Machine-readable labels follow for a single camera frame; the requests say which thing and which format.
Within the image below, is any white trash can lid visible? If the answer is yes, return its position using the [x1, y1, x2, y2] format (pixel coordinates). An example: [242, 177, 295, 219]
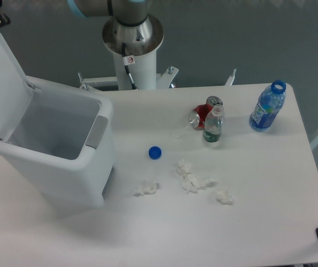
[0, 33, 33, 141]

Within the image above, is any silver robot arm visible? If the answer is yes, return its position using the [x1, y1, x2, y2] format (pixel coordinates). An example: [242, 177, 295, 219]
[67, 1, 164, 57]

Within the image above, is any white plastic trash can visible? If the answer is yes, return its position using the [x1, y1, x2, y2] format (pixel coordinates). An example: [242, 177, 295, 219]
[0, 77, 116, 208]

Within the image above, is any blue bottle cap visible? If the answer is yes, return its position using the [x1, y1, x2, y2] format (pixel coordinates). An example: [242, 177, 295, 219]
[148, 146, 162, 160]

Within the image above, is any clear white bottle cap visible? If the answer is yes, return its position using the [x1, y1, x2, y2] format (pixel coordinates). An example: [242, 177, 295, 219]
[170, 130, 182, 140]

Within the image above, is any crushed red soda can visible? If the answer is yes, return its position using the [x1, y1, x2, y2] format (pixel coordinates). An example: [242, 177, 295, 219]
[188, 96, 223, 130]

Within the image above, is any crumpled white tissue left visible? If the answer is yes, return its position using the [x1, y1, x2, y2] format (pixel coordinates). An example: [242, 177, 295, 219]
[132, 178, 158, 196]

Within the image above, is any crumpled white tissue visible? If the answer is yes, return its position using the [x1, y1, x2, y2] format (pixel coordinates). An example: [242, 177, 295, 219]
[176, 159, 192, 177]
[182, 174, 216, 194]
[216, 187, 234, 205]
[132, 178, 158, 196]

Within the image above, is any crumpled white tissue top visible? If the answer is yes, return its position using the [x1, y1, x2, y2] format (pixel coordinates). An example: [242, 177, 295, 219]
[176, 159, 192, 177]

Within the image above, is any clear green-label water bottle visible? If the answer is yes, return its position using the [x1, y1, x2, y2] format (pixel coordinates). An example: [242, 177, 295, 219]
[203, 104, 224, 143]

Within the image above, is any crumpled white tissue middle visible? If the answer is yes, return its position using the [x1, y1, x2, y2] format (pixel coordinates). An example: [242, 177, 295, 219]
[182, 174, 216, 194]

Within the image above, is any blue plastic drink bottle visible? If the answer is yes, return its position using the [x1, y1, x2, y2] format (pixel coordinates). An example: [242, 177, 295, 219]
[249, 80, 286, 132]

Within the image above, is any crumpled white tissue right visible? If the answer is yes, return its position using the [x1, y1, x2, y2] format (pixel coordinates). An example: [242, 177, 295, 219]
[216, 187, 234, 205]

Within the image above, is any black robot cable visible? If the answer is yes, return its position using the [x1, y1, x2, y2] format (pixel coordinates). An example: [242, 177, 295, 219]
[121, 41, 139, 91]

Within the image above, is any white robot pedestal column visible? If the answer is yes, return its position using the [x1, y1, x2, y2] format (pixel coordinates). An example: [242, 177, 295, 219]
[112, 51, 157, 91]

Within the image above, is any white pedestal base frame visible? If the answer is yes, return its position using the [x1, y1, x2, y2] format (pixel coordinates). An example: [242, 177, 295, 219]
[77, 66, 237, 91]

